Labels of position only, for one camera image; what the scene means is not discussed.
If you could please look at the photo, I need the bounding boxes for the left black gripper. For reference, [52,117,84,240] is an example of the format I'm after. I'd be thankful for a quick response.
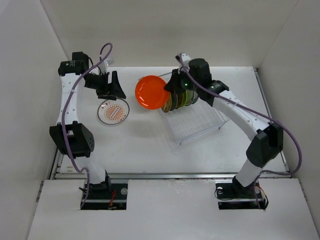
[84,70,125,100]

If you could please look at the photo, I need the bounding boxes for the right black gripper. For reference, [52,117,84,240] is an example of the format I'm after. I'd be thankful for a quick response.
[164,67,201,95]

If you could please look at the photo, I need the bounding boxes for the white plate orange sunburst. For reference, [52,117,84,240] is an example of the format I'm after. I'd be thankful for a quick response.
[97,98,130,126]

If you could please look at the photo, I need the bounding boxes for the orange plastic plate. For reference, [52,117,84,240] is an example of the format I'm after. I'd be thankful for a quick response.
[134,75,170,110]

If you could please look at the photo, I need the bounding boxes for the white plate dark-blue rim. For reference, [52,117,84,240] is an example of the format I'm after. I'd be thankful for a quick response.
[191,92,199,105]

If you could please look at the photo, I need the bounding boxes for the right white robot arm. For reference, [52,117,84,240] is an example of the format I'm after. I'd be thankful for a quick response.
[164,53,284,197]

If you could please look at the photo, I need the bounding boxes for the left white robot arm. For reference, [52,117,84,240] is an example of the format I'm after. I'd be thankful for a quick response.
[49,51,126,199]

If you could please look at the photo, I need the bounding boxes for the brown patterned plate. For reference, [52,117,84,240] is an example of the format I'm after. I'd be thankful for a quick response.
[175,93,185,109]

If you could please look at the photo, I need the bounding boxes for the dark green plate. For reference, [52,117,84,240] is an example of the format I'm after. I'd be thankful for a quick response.
[170,93,178,111]

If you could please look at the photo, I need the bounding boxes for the lime green plate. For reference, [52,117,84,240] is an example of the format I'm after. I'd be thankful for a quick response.
[181,90,194,107]

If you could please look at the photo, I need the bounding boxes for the yellow brown front plate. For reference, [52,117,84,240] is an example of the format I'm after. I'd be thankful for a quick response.
[161,97,172,113]

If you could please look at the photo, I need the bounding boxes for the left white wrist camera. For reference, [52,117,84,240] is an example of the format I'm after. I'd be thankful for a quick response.
[99,57,115,74]

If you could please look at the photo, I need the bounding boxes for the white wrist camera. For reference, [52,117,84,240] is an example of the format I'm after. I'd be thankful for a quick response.
[175,53,192,68]
[99,57,115,74]

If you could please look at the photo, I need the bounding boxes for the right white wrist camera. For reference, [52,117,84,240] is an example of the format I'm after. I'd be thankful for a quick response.
[175,53,192,68]

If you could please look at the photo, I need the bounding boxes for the white wire dish rack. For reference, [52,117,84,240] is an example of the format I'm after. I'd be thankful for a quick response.
[157,69,231,147]

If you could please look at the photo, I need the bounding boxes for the aluminium rail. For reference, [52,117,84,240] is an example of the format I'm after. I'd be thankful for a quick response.
[49,171,292,181]

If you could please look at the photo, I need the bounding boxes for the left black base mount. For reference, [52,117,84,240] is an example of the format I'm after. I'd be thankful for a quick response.
[80,183,128,211]

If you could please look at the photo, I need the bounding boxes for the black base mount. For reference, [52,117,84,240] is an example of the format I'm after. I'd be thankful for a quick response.
[214,182,269,210]
[80,183,128,211]

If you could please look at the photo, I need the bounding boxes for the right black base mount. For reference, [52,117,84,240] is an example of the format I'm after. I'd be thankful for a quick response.
[214,182,269,210]

